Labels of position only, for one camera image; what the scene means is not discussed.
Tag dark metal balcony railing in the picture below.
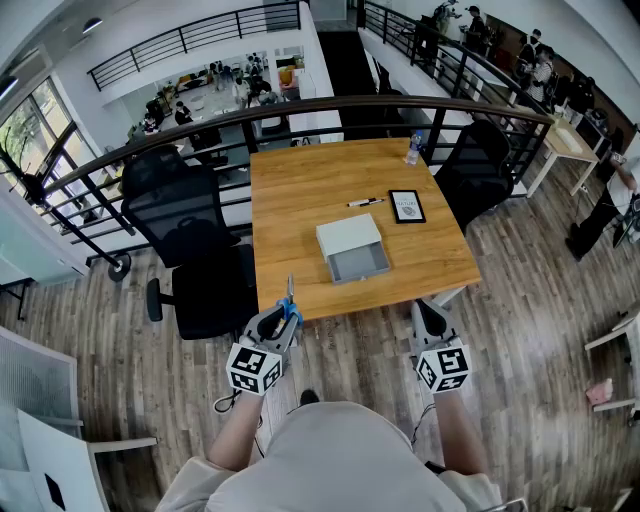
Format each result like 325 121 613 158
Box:
44 94 556 266

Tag person's right forearm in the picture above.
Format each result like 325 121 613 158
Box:
432 389 489 476

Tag clear plastic water bottle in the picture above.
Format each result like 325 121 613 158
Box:
404 130 425 167

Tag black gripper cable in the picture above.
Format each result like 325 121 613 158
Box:
409 402 436 446
213 389 244 415

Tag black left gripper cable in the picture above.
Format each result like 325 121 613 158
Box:
213 389 244 415

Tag black upper floor railing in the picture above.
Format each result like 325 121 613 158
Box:
87 0 304 92

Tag pink small object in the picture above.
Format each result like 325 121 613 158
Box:
585 378 614 406

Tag black mesh office chair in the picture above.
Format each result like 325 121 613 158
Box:
433 119 516 236
121 144 261 341

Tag person's left forearm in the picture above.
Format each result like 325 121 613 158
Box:
207 389 266 471

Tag white low furniture frame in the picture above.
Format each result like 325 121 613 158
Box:
584 309 640 414

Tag group of standing people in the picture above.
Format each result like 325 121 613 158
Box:
432 0 599 116

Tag group of seated people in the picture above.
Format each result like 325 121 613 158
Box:
142 52 281 136

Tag white side table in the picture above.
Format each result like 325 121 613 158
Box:
524 117 601 199

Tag person's beige shirt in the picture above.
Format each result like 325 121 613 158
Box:
154 399 504 512

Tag black picture frame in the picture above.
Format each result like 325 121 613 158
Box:
388 188 427 225

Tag large window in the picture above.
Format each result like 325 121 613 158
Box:
0 77 96 201

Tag black tripod stand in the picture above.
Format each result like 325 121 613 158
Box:
0 142 132 282

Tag white board stand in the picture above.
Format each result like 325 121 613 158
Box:
17 408 159 512

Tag white drawer box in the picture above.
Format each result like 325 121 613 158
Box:
315 213 392 287

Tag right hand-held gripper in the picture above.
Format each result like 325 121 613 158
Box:
411 298 474 395

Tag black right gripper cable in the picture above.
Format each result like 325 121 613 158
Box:
409 402 436 446

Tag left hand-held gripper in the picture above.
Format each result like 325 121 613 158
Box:
225 303 304 397

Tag blue-handled scissors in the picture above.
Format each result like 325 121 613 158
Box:
276 273 305 329

